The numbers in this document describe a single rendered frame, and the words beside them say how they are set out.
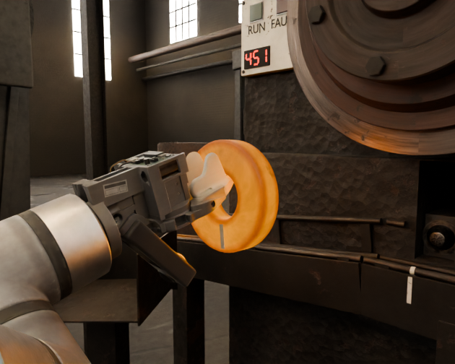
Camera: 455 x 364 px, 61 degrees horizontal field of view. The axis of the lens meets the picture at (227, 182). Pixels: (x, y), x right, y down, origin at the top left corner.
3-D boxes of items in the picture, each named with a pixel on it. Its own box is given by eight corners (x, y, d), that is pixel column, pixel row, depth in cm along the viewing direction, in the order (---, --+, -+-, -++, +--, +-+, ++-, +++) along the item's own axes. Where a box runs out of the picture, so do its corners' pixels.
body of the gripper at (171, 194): (191, 150, 43) (94, 190, 35) (206, 219, 46) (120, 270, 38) (152, 149, 48) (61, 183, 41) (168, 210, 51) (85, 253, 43)
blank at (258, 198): (196, 146, 60) (179, 145, 57) (276, 133, 49) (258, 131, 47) (203, 245, 60) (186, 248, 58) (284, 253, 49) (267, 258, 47)
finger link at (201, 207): (232, 188, 47) (177, 217, 42) (234, 198, 48) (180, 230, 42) (206, 184, 51) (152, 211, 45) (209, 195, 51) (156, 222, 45)
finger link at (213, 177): (243, 141, 50) (190, 165, 44) (250, 184, 52) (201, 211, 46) (226, 141, 52) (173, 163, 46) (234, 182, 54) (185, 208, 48)
